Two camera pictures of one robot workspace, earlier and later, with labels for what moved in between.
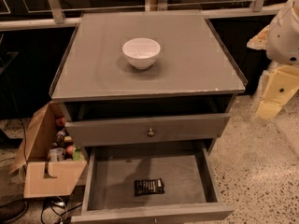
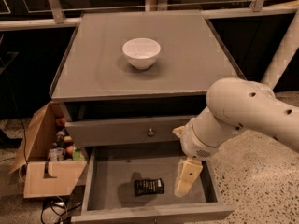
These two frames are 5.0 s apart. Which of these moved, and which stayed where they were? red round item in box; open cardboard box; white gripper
Moved: white gripper
Stayed: red round item in box; open cardboard box
